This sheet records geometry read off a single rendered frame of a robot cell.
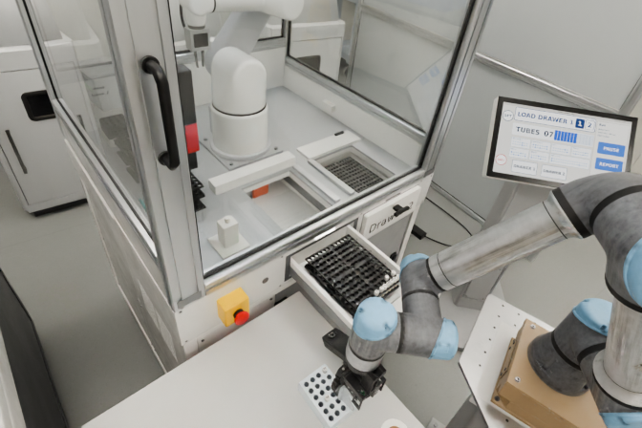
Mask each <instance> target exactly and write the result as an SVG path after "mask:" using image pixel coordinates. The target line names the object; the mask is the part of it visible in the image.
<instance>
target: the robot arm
mask: <svg viewBox="0 0 642 428"><path fill-rule="evenodd" d="M591 235H595V237H596V238H597V240H598V242H599V243H600V245H601V246H602V248H603V249H604V250H605V252H606V256H607V264H606V272H605V283H606V286H607V289H608V291H609V292H610V294H611V295H612V296H613V301H612V303H611V302H609V301H606V300H603V299H598V298H588V299H585V300H583V301H582V302H580V303H579V304H578V305H577V306H575V307H574V308H573V309H572V311H571V312H570V313H569V314H568V315H567V317H566V318H565V319H564V320H563V321H562V322H561V323H560V324H559V325H558V326H557V327H556V328H555V329H554V330H553V331H551V332H547V333H543V334H540V335H538V336H536V337H535V338H534V339H533V340H532V341H531V342H530V344H529V346H528V348H527V356H528V360H529V363H530V365H531V367H532V369H533V371H534V372H535V373H536V375H537V376H538V377H539V378H540V379H541V380H542V381H543V382H544V383H545V384H546V385H547V386H548V387H550V388H551V389H553V390H554V391H556V392H558V393H560V394H563V395H566V396H581V395H583V394H585V393H586V392H587V391H588V390H590V392H591V394H592V396H593V399H594V401H595V403H596V406H597V408H598V411H599V413H598V414H599V415H600V416H601V417H602V419H603V421H604V423H605V425H606V426H607V427H608V428H642V175H641V174H637V173H631V172H609V173H600V174H595V175H590V176H587V177H584V178H581V179H577V180H574V181H572V182H568V183H565V184H563V185H561V186H559V187H557V188H555V189H553V190H551V191H550V192H549V195H548V198H547V199H546V200H545V201H543V202H541V203H538V204H536V205H534V206H532V207H530V208H528V209H526V210H524V211H522V212H520V213H518V214H516V215H514V216H512V217H510V218H508V219H506V220H504V221H502V222H500V223H498V224H496V225H493V226H491V227H489V228H487V229H486V230H484V231H482V232H480V233H478V234H476V235H473V236H471V237H469V238H467V239H465V240H463V241H461V242H459V243H457V244H455V245H453V246H450V247H448V248H446V249H445V250H443V251H441V252H439V253H437V254H435V255H433V256H431V257H428V256H427V255H425V254H421V253H417V254H410V255H408V256H406V257H405V258H403V260H402V261H401V263H400V273H399V282H400V287H401V302H402V312H399V311H396V309H395V307H394V306H393V305H392V304H391V303H390V302H387V301H386V300H384V299H383V298H380V297H370V298H367V299H365V300H364V301H363V302H361V304H360V305H359V307H358V309H357V311H356V313H355V315H354V317H353V326H352V330H351V333H350V336H348V335H346V334H345V333H343V332H342V331H341V330H339V329H338V328H334V329H333V330H331V331H330V332H328V333H327V334H325V335H324V336H322V339H323V342H324V345H325V347H326V348H327V349H329V350H330V351H331V352H332V353H334V354H335V355H337V356H338V357H339V358H341V359H342V360H343V365H342V366H341V367H340V368H339V369H338V370H337V372H336V374H335V378H334V379H333V382H332V385H331V388H332V390H333V392H334V393H335V395H336V396H337V398H338V399H339V400H342V401H343V402H344V403H345V404H346V405H347V406H348V407H349V408H350V409H351V410H352V411H353V410H354V407H353V405H354V406H355V407H356V408H357V410H358V411H359V410H360V407H361V405H362V402H363V401H364V400H365V399H366V398H368V397H370V396H371V397H374V396H375V395H376V394H377V392H378V390H379V391H380V392H381V391H382V389H383V386H384V384H385V382H386V378H385V377H384V375H385V374H386V369H385V368H384V367H383V366H382V365H381V364H380V363H381V360H382V358H383V355H384V354H385V352H387V353H399V354H406V355H412V356H418V357H425V358H428V359H440V360H450V359H452V358H453V357H454V356H455V354H456V352H457V349H458V345H459V333H458V328H457V326H456V324H455V322H454V321H452V320H450V319H446V318H444V317H443V318H441V312H440V306H439V294H440V293H442V292H444V291H447V290H449V289H452V288H454V287H457V286H459V285H461V284H464V283H466V282H468V281H471V280H473V279H475V278H478V277H480V276H482V275H484V274H486V273H488V272H491V271H493V270H495V269H498V268H501V267H504V266H506V265H508V264H511V263H513V262H515V261H518V260H520V259H522V258H524V257H526V256H528V255H531V254H533V253H535V252H538V251H540V250H542V249H545V248H547V247H549V246H553V245H555V244H558V243H560V242H562V241H564V240H566V239H568V238H571V237H575V238H578V239H582V240H583V239H585V238H587V237H589V236H591ZM379 379H381V381H380V380H379ZM381 384H382V385H381ZM380 385H381V386H380ZM350 395H352V396H353V400H351V399H350ZM355 400H356V401H359V402H360V403H359V405H358V404H357V403H356V401H355Z"/></svg>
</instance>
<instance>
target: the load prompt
mask: <svg viewBox="0 0 642 428"><path fill-rule="evenodd" d="M514 120H519V121H525V122H531V123H538V124H543V125H549V126H555V127H562V128H567V129H573V130H579V131H586V132H591V133H595V126H596V120H597V119H594V118H583V117H576V116H571V115H565V114H558V113H552V112H547V111H540V110H534V109H528V108H522V107H516V111H515V117H514Z"/></svg>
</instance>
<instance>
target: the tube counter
mask: <svg viewBox="0 0 642 428"><path fill-rule="evenodd" d="M543 139H549V140H555V141H560V142H566V143H573V144H579V145H585V146H590V147H592V145H593V140H594V136H593V135H587V134H581V133H574V132H569V131H563V130H557V129H550V128H545V129H544V134H543Z"/></svg>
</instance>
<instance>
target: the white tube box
mask: <svg viewBox="0 0 642 428"><path fill-rule="evenodd" d="M323 367H327V368H328V366H327V365H326V364H324V365H322V366H321V367H320V368H318V369H317V370H316V371H314V372H313V373H311V374H310V375H308V376H307V377H306V378H304V379H303V380H302V381H300V382H299V384H298V391H299V393H300V394H301V396H302V397H303V398H304V399H305V400H306V402H307V403H308V405H309V406H310V408H311V409H312V411H313V412H314V413H315V415H316V416H317V418H318V419H319V421H320V422H321V423H322V425H323V426H324V428H336V427H337V426H338V425H339V424H341V423H342V422H343V421H344V420H345V419H346V418H347V417H349V416H350V415H351V414H352V413H353V412H354V411H355V409H356V407H355V406H354V405H353V407H354V410H353V411H352V410H351V409H350V408H349V407H348V406H347V405H346V404H345V403H344V402H343V401H342V400H339V399H338V398H337V396H336V395H335V393H334V392H333V390H332V388H331V385H332V382H333V379H334V378H335V376H334V374H333V373H332V372H331V370H330V369H329V368H328V369H327V372H326V373H325V374H323V373H322V369H323ZM325 395H329V396H330V401H329V402H326V401H325Z"/></svg>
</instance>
